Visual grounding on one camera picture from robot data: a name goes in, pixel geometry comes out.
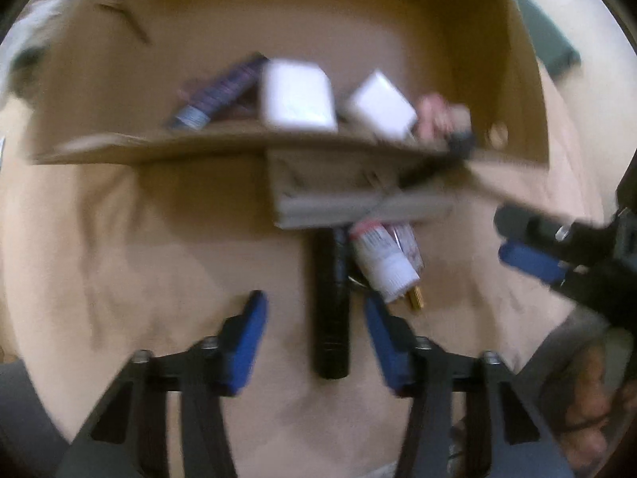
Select cardboard box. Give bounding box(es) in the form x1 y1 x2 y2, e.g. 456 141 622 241
30 0 619 226

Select white earbuds case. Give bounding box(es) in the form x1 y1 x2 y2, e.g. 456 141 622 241
261 59 340 133

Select teal cushion with orange strap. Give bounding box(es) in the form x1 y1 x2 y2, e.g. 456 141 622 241
512 0 581 79

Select white pill bottle red label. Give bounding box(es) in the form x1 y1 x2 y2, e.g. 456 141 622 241
350 218 420 306

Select person's right hand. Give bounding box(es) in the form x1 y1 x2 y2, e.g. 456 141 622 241
540 339 629 465

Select purple tube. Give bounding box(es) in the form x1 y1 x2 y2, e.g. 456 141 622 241
168 54 270 131

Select person's grey trousers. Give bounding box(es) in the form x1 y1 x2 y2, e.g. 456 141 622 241
0 362 66 478

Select small pink object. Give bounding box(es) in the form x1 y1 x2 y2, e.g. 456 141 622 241
415 92 472 141

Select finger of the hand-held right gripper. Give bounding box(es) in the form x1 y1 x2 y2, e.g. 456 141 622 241
493 204 574 255
498 240 575 290

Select white charger adapter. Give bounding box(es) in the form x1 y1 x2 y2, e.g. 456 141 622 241
342 70 419 141

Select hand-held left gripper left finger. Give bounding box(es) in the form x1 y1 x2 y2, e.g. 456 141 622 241
55 289 270 478

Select black flashlight with strap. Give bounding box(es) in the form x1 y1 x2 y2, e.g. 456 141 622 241
310 228 352 380

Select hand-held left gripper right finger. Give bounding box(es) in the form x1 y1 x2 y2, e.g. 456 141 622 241
363 294 574 478

